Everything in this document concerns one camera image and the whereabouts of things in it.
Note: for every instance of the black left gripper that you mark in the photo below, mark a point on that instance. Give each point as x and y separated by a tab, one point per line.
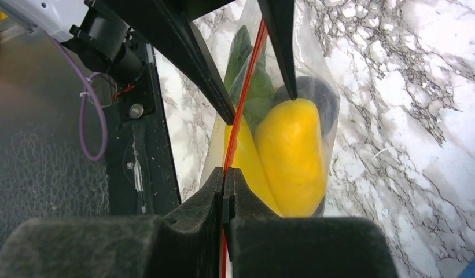
100	42

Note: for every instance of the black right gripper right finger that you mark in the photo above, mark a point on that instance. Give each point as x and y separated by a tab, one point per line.
262	244

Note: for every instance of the yellow fake squash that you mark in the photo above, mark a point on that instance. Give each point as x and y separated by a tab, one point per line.
289	177

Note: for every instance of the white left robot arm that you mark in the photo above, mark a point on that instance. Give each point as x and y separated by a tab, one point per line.
56	18

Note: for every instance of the clear zip top bag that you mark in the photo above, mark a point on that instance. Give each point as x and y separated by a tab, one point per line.
308	61

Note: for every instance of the green fake leafy vegetable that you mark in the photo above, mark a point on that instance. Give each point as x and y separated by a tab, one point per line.
260	89

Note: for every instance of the black mounting rail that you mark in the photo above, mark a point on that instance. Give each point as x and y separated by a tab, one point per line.
139	159

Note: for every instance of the dark fake eggplant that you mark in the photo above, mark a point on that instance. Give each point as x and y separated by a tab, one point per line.
316	107

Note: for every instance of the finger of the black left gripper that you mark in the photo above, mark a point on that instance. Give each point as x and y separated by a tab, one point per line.
278	17

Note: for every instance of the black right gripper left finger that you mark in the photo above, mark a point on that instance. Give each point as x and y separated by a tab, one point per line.
183	243

